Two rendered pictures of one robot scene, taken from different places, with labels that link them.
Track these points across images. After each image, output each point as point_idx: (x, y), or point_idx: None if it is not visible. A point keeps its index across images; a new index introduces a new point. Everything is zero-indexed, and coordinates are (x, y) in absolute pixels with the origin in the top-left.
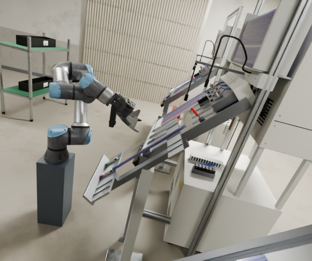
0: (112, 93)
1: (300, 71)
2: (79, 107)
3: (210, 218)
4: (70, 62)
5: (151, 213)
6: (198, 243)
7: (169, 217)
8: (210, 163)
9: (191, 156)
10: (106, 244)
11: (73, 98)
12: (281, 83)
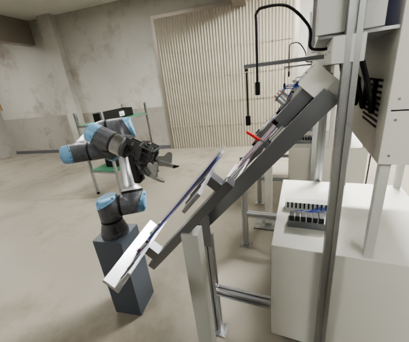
0: (123, 140)
1: None
2: (124, 168)
3: (329, 297)
4: (104, 121)
5: (240, 293)
6: (325, 338)
7: (266, 297)
8: (318, 207)
9: (286, 201)
10: (193, 338)
11: (90, 157)
12: (387, 43)
